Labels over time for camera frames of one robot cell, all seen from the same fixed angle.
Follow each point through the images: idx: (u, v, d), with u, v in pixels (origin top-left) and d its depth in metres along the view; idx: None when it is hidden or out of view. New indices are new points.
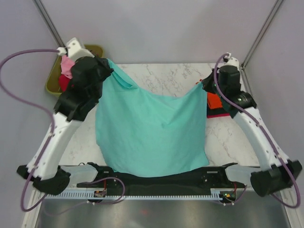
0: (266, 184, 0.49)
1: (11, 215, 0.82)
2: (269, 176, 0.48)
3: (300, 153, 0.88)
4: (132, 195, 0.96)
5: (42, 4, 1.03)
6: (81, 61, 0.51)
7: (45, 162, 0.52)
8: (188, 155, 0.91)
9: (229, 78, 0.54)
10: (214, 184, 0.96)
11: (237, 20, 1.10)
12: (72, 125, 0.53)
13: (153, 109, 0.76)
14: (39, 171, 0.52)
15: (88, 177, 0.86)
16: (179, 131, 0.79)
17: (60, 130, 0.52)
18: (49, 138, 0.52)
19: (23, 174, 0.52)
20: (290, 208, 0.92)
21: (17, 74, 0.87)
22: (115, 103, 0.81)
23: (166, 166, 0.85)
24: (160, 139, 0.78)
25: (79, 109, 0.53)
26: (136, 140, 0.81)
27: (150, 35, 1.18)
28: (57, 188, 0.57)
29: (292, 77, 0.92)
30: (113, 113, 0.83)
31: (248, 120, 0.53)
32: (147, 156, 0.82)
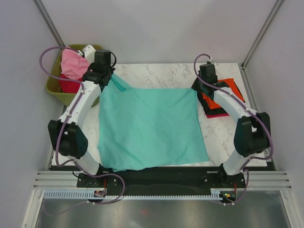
0: (242, 131, 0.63)
1: (12, 214, 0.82)
2: (241, 124, 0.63)
3: (300, 153, 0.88)
4: (129, 195, 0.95)
5: (42, 4, 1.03)
6: (98, 52, 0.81)
7: (78, 111, 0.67)
8: (185, 137, 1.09)
9: (206, 71, 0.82)
10: (214, 184, 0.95)
11: (237, 20, 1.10)
12: (98, 90, 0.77)
13: (143, 101, 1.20)
14: (73, 118, 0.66)
15: (92, 166, 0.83)
16: (166, 116, 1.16)
17: (90, 90, 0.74)
18: (81, 94, 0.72)
19: (56, 124, 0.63)
20: (289, 208, 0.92)
21: (17, 74, 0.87)
22: (117, 101, 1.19)
23: (162, 147, 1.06)
24: (152, 123, 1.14)
25: (102, 81, 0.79)
26: (140, 135, 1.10)
27: (150, 34, 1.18)
28: (81, 142, 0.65)
29: (292, 77, 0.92)
30: (115, 109, 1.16)
31: (222, 94, 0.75)
32: (144, 140, 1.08)
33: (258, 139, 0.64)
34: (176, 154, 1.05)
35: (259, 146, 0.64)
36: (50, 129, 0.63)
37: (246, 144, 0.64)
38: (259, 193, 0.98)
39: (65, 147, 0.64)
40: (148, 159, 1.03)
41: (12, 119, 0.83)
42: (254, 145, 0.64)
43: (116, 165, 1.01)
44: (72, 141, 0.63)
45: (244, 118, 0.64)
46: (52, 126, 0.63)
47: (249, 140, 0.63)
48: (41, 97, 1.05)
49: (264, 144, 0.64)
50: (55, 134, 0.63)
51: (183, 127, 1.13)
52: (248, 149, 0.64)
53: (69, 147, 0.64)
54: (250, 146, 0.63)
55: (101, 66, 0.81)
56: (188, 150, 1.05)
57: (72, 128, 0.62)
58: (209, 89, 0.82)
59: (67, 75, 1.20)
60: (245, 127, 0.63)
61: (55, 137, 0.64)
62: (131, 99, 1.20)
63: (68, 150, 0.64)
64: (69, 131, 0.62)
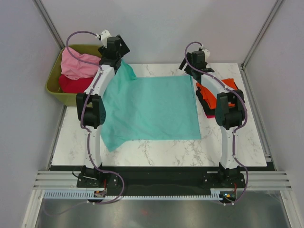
0: (221, 104, 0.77)
1: (12, 214, 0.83)
2: (219, 98, 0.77)
3: (299, 152, 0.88)
4: (129, 195, 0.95)
5: (42, 4, 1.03)
6: (109, 39, 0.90)
7: (99, 87, 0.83)
8: (183, 120, 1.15)
9: (197, 57, 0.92)
10: (214, 184, 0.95)
11: (237, 20, 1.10)
12: (113, 72, 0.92)
13: (147, 87, 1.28)
14: (95, 91, 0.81)
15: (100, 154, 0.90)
16: (167, 100, 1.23)
17: (106, 71, 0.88)
18: (100, 74, 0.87)
19: (82, 96, 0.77)
20: (289, 208, 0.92)
21: (18, 74, 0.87)
22: (122, 85, 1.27)
23: (161, 127, 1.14)
24: (154, 106, 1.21)
25: (116, 66, 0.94)
26: (139, 113, 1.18)
27: (150, 34, 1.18)
28: (101, 112, 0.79)
29: (291, 77, 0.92)
30: (119, 92, 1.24)
31: (207, 77, 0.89)
32: (145, 121, 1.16)
33: (235, 112, 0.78)
34: (171, 130, 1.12)
35: (235, 118, 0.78)
36: (78, 100, 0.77)
37: (223, 116, 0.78)
38: (259, 193, 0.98)
39: (88, 115, 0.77)
40: (143, 134, 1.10)
41: (13, 119, 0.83)
42: (231, 117, 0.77)
43: (117, 140, 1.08)
44: (96, 109, 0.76)
45: (222, 94, 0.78)
46: (79, 97, 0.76)
47: (226, 112, 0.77)
48: (41, 96, 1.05)
49: (239, 116, 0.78)
50: (81, 104, 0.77)
51: (181, 107, 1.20)
52: (225, 120, 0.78)
53: (92, 115, 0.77)
54: (227, 118, 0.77)
55: (113, 52, 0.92)
56: (183, 129, 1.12)
57: (96, 98, 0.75)
58: (198, 74, 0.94)
59: (67, 75, 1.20)
60: (223, 100, 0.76)
61: (81, 106, 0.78)
62: (137, 84, 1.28)
63: (90, 118, 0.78)
64: (93, 100, 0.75)
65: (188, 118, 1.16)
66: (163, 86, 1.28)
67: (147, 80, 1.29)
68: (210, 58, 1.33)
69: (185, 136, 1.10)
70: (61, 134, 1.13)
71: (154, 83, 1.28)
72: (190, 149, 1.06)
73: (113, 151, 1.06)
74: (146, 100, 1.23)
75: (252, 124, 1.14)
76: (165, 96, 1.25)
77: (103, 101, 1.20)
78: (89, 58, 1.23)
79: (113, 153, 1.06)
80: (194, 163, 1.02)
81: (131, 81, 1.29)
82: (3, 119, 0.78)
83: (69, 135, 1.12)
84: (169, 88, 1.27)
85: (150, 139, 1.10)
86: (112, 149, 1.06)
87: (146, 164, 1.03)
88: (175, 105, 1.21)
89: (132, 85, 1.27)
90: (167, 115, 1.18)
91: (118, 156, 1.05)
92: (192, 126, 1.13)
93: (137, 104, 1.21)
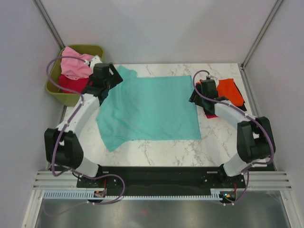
0: (243, 136, 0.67)
1: (11, 215, 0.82)
2: (241, 128, 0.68)
3: (299, 153, 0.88)
4: (129, 195, 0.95)
5: (42, 4, 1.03)
6: (98, 66, 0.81)
7: (76, 121, 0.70)
8: (183, 120, 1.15)
9: (207, 86, 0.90)
10: (214, 184, 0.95)
11: (236, 20, 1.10)
12: (96, 101, 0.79)
13: (147, 87, 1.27)
14: (70, 127, 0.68)
15: (91, 170, 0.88)
16: (167, 100, 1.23)
17: (88, 102, 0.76)
18: (80, 105, 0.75)
19: (53, 132, 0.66)
20: (289, 208, 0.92)
21: (17, 73, 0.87)
22: (122, 86, 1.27)
23: (161, 127, 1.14)
24: (154, 106, 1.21)
25: (101, 96, 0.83)
26: (139, 113, 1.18)
27: (150, 35, 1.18)
28: (76, 153, 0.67)
29: (292, 77, 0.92)
30: (119, 93, 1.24)
31: (222, 105, 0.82)
32: (145, 120, 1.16)
33: (261, 145, 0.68)
34: (171, 131, 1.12)
35: (262, 151, 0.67)
36: (47, 137, 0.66)
37: (249, 149, 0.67)
38: (259, 193, 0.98)
39: (58, 156, 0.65)
40: (143, 134, 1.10)
41: (12, 119, 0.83)
42: (257, 150, 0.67)
43: (117, 140, 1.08)
44: (68, 150, 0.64)
45: (243, 122, 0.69)
46: (49, 134, 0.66)
47: (251, 146, 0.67)
48: (41, 97, 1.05)
49: (268, 150, 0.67)
50: (52, 141, 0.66)
51: (181, 108, 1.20)
52: (251, 155, 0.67)
53: (63, 158, 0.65)
54: (253, 151, 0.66)
55: (100, 80, 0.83)
56: (183, 129, 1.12)
57: (69, 137, 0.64)
58: (210, 104, 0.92)
59: (67, 75, 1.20)
60: (245, 130, 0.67)
61: (51, 146, 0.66)
62: (137, 85, 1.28)
63: (61, 161, 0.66)
64: (65, 138, 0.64)
65: (188, 118, 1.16)
66: (163, 86, 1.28)
67: (147, 80, 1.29)
68: (210, 58, 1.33)
69: (185, 136, 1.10)
70: None
71: (154, 83, 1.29)
72: (190, 149, 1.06)
73: (112, 151, 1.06)
74: (146, 101, 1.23)
75: None
76: (165, 96, 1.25)
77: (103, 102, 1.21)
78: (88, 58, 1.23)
79: (113, 153, 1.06)
80: (194, 163, 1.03)
81: (131, 81, 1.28)
82: (2, 119, 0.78)
83: None
84: (168, 87, 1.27)
85: (150, 139, 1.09)
86: (112, 149, 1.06)
87: (145, 165, 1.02)
88: (175, 105, 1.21)
89: (132, 86, 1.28)
90: (167, 115, 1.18)
91: (118, 156, 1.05)
92: (192, 126, 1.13)
93: (137, 105, 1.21)
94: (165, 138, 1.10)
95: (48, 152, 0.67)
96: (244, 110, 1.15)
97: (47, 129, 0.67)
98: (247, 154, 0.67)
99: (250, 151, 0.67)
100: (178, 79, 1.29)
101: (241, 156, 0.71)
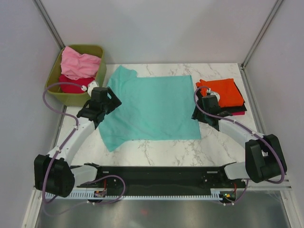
0: (252, 156, 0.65)
1: (11, 215, 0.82)
2: (250, 148, 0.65)
3: (299, 153, 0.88)
4: (130, 195, 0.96)
5: (42, 4, 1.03)
6: (96, 90, 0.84)
7: (68, 147, 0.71)
8: (183, 120, 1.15)
9: (210, 101, 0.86)
10: (214, 184, 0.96)
11: (237, 20, 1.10)
12: (91, 126, 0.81)
13: (147, 87, 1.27)
14: (61, 154, 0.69)
15: (90, 176, 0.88)
16: (167, 100, 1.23)
17: (83, 126, 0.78)
18: (74, 129, 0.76)
19: (44, 159, 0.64)
20: (289, 207, 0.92)
21: (17, 73, 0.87)
22: (122, 86, 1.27)
23: (161, 127, 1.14)
24: (154, 106, 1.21)
25: (97, 119, 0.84)
26: (139, 113, 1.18)
27: (150, 35, 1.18)
28: (67, 182, 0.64)
29: (292, 78, 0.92)
30: (119, 93, 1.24)
31: (226, 122, 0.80)
32: (145, 120, 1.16)
33: (272, 165, 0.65)
34: (171, 131, 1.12)
35: (273, 172, 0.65)
36: (37, 165, 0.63)
37: (260, 171, 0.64)
38: (259, 193, 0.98)
39: (49, 185, 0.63)
40: (143, 134, 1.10)
41: (12, 119, 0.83)
42: (269, 171, 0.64)
43: (117, 140, 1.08)
44: (59, 179, 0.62)
45: (251, 141, 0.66)
46: (39, 161, 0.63)
47: (261, 166, 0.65)
48: (41, 97, 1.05)
49: (277, 171, 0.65)
50: (42, 169, 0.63)
51: (181, 108, 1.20)
52: (262, 176, 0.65)
53: (54, 187, 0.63)
54: (264, 173, 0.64)
55: (98, 103, 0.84)
56: (183, 129, 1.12)
57: (61, 166, 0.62)
58: (213, 120, 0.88)
59: (67, 75, 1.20)
60: (254, 150, 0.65)
61: (41, 173, 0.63)
62: (137, 84, 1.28)
63: (52, 190, 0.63)
64: (56, 167, 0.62)
65: (188, 118, 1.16)
66: (163, 86, 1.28)
67: (147, 80, 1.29)
68: (210, 58, 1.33)
69: (185, 136, 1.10)
70: (61, 135, 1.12)
71: (154, 83, 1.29)
72: (190, 149, 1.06)
73: (112, 151, 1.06)
74: (146, 101, 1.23)
75: (252, 124, 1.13)
76: (165, 96, 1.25)
77: None
78: (89, 58, 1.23)
79: (113, 153, 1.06)
80: (194, 163, 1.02)
81: (131, 81, 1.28)
82: (2, 119, 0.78)
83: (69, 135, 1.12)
84: (168, 87, 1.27)
85: (150, 139, 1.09)
86: (112, 149, 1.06)
87: (145, 165, 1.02)
88: (175, 105, 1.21)
89: (132, 85, 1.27)
90: (167, 115, 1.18)
91: (118, 156, 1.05)
92: (192, 126, 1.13)
93: (137, 104, 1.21)
94: (165, 137, 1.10)
95: (37, 179, 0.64)
96: (244, 110, 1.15)
97: (37, 156, 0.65)
98: (258, 175, 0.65)
99: (260, 173, 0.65)
100: (178, 79, 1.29)
101: (250, 176, 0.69)
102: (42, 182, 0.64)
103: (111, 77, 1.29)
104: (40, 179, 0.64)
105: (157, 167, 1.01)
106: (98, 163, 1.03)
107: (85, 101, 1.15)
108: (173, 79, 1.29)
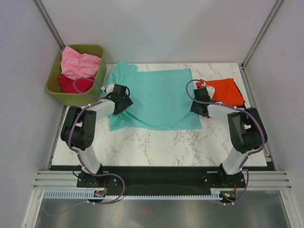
0: (234, 124, 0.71)
1: (11, 214, 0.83)
2: (231, 118, 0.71)
3: (299, 153, 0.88)
4: (130, 195, 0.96)
5: (42, 4, 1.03)
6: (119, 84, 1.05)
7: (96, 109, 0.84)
8: (181, 112, 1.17)
9: (200, 91, 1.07)
10: (214, 184, 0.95)
11: (237, 20, 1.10)
12: (111, 106, 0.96)
13: (147, 80, 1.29)
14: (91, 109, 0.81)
15: (95, 163, 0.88)
16: (167, 92, 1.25)
17: (107, 102, 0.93)
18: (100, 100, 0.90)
19: (76, 109, 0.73)
20: (289, 207, 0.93)
21: (16, 73, 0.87)
22: (123, 80, 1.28)
23: (163, 118, 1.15)
24: (155, 99, 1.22)
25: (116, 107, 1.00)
26: (142, 106, 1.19)
27: (151, 34, 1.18)
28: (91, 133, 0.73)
29: (292, 77, 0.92)
30: None
31: (214, 106, 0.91)
32: (147, 113, 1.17)
33: (253, 133, 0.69)
34: (172, 121, 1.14)
35: (255, 139, 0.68)
36: (70, 112, 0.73)
37: (242, 138, 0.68)
38: (259, 193, 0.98)
39: (74, 132, 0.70)
40: (147, 126, 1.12)
41: (12, 119, 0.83)
42: (250, 138, 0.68)
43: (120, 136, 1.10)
44: (86, 128, 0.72)
45: (232, 113, 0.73)
46: (72, 109, 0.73)
47: (243, 134, 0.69)
48: (41, 97, 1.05)
49: (260, 139, 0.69)
50: (72, 117, 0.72)
51: (181, 101, 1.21)
52: (244, 144, 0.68)
53: (79, 134, 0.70)
54: (246, 139, 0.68)
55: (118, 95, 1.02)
56: (183, 121, 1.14)
57: (90, 114, 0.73)
58: (203, 108, 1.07)
59: (67, 75, 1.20)
60: (235, 118, 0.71)
61: (71, 121, 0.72)
62: (137, 79, 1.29)
63: (76, 138, 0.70)
64: (87, 115, 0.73)
65: (186, 110, 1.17)
66: (163, 79, 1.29)
67: (147, 74, 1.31)
68: (210, 58, 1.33)
69: (184, 127, 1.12)
70: None
71: (154, 77, 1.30)
72: (190, 149, 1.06)
73: (112, 151, 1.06)
74: (147, 94, 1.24)
75: None
76: (166, 90, 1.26)
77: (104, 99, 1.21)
78: (89, 58, 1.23)
79: (113, 152, 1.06)
80: (194, 163, 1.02)
81: (131, 76, 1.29)
82: (1, 119, 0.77)
83: None
84: (169, 82, 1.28)
85: (153, 131, 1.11)
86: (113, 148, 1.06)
87: (145, 164, 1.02)
88: (174, 98, 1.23)
89: (133, 80, 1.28)
90: (168, 108, 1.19)
91: (118, 156, 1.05)
92: (190, 118, 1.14)
93: (138, 98, 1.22)
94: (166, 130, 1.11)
95: (65, 125, 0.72)
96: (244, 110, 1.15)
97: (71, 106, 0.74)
98: (241, 143, 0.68)
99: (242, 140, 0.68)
100: (177, 73, 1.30)
101: (235, 148, 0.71)
102: (68, 128, 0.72)
103: (111, 72, 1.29)
104: (67, 128, 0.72)
105: (157, 167, 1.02)
106: None
107: (84, 101, 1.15)
108: (173, 75, 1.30)
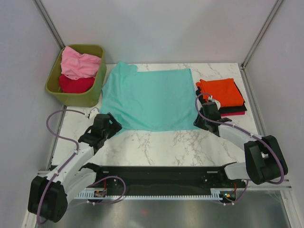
0: (251, 157, 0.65)
1: (11, 215, 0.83)
2: (249, 149, 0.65)
3: (299, 153, 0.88)
4: (131, 195, 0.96)
5: (42, 4, 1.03)
6: (99, 116, 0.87)
7: (66, 171, 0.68)
8: (182, 112, 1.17)
9: (209, 108, 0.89)
10: (214, 184, 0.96)
11: (237, 19, 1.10)
12: (90, 152, 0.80)
13: (147, 80, 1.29)
14: (59, 176, 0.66)
15: (88, 182, 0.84)
16: (167, 92, 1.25)
17: (82, 151, 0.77)
18: (73, 154, 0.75)
19: (41, 181, 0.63)
20: (289, 207, 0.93)
21: (17, 74, 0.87)
22: (123, 80, 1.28)
23: (163, 118, 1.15)
24: (155, 98, 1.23)
25: (96, 146, 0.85)
26: (142, 105, 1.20)
27: (150, 34, 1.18)
28: (60, 205, 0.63)
29: (292, 78, 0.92)
30: (120, 88, 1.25)
31: (225, 127, 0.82)
32: (146, 113, 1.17)
33: (271, 166, 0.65)
34: (171, 122, 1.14)
35: (273, 172, 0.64)
36: (33, 186, 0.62)
37: (260, 173, 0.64)
38: (259, 192, 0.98)
39: (42, 207, 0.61)
40: (147, 126, 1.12)
41: (12, 119, 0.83)
42: (269, 172, 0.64)
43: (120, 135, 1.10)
44: (52, 204, 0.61)
45: (250, 143, 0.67)
46: (36, 182, 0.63)
47: (262, 168, 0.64)
48: (41, 97, 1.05)
49: (278, 171, 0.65)
50: (38, 190, 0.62)
51: (182, 101, 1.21)
52: (263, 178, 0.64)
53: (47, 209, 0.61)
54: (265, 174, 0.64)
55: (99, 130, 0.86)
56: (183, 122, 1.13)
57: (56, 188, 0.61)
58: (213, 126, 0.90)
59: (67, 75, 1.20)
60: (253, 152, 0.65)
61: (35, 195, 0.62)
62: (137, 79, 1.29)
63: (45, 212, 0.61)
64: (52, 191, 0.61)
65: (187, 110, 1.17)
66: (163, 79, 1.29)
67: (147, 73, 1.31)
68: (210, 58, 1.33)
69: (184, 127, 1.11)
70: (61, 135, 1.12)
71: (153, 77, 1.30)
72: (190, 149, 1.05)
73: (112, 151, 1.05)
74: (147, 94, 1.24)
75: (251, 124, 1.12)
76: (165, 90, 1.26)
77: (104, 99, 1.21)
78: (89, 58, 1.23)
79: (113, 152, 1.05)
80: (194, 163, 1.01)
81: (131, 76, 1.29)
82: (1, 119, 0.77)
83: (69, 134, 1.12)
84: (169, 81, 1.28)
85: (153, 131, 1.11)
86: (113, 148, 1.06)
87: (145, 164, 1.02)
88: (174, 97, 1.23)
89: (133, 80, 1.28)
90: (168, 109, 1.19)
91: (118, 156, 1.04)
92: (191, 118, 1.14)
93: (138, 98, 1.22)
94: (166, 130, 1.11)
95: (30, 201, 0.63)
96: (244, 110, 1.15)
97: (34, 177, 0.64)
98: (259, 177, 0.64)
99: (261, 174, 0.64)
100: (178, 73, 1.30)
101: (252, 180, 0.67)
102: (34, 204, 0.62)
103: (111, 72, 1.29)
104: (34, 203, 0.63)
105: (157, 167, 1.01)
106: (98, 163, 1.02)
107: (84, 102, 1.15)
108: (173, 74, 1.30)
